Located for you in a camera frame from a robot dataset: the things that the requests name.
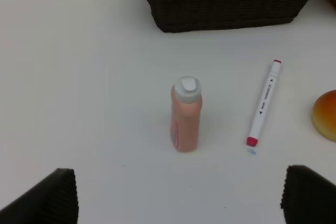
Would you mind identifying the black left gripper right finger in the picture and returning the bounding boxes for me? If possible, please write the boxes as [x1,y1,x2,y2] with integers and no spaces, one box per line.
[280,165,335,223]

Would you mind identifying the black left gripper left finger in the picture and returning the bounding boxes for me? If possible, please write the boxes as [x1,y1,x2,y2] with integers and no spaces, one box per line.
[1,168,79,224]

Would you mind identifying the pink bottle white cap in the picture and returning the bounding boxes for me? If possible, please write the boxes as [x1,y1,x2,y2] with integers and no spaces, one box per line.
[170,76,203,153]

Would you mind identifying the orange round bread bun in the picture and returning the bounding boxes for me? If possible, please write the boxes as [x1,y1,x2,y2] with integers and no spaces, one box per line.
[312,90,335,142]

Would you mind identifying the white marker red caps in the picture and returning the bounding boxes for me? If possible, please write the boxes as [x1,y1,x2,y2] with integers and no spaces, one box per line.
[246,60,281,147]

